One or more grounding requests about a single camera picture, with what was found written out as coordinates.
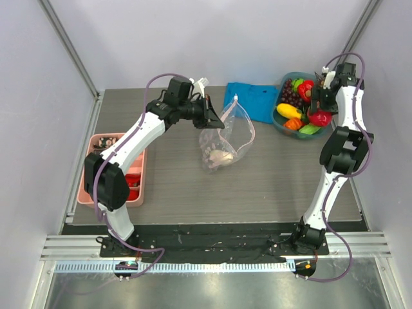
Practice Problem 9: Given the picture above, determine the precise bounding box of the pink plastic divided organizer tray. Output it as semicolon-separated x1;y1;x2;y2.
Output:
77;133;147;208

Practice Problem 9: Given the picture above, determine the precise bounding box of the pink toy dragon fruit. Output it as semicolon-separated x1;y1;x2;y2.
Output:
307;110;333;127

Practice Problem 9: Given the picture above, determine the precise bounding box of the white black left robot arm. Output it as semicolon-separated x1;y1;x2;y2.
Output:
84;73;212;257

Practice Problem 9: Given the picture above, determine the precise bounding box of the brown toy longan bunch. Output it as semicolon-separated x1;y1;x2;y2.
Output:
306;72;325;98

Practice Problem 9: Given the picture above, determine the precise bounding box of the yellow toy mango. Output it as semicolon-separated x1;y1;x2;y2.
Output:
276;103;303;120

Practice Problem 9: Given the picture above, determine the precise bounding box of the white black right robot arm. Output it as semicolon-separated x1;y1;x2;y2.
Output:
284;62;374;254

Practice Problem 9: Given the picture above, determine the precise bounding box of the aluminium frame rail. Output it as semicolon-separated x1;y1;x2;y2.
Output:
41;232;391;261

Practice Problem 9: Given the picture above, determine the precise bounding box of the green toy cucumber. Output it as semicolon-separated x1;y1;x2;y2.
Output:
299;123;322;135

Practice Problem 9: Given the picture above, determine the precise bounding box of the white slotted cable duct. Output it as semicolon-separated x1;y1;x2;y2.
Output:
54;259;295;274

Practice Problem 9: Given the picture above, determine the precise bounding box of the beige toy potato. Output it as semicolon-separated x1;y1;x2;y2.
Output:
209;149;234;167

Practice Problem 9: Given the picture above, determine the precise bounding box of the blue folded cloth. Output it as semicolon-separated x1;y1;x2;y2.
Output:
223;82;279;124

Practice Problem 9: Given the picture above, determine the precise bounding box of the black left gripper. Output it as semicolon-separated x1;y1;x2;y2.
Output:
178;94;224;129

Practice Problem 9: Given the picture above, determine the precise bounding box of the clear pink-dotted zip bag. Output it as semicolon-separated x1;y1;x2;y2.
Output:
199;95;256;173

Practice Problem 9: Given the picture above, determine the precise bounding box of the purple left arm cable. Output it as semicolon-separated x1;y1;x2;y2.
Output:
91;73;194;252

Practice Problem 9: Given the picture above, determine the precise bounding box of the green toy vegetable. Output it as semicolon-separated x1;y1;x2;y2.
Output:
292;78;305;91

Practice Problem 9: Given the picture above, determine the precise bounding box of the purple toy grape bunch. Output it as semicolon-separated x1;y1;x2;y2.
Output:
280;79;304;108

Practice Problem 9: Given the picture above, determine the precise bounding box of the lower red folded cloth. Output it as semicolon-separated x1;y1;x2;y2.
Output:
127;188;140;201

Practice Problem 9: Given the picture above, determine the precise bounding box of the rose patterned dark cloth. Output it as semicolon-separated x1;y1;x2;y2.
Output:
93;136;118;149

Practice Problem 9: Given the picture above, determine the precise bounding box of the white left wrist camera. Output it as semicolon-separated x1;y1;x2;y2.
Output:
189;77;209;98

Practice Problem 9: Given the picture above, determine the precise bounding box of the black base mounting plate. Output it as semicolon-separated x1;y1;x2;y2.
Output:
96;223;329;264

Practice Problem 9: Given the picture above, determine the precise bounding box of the teal plastic fruit basket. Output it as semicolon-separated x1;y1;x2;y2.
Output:
272;72;331;140

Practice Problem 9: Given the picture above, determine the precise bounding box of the red toy bell pepper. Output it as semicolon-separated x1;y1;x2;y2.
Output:
297;80;315;102

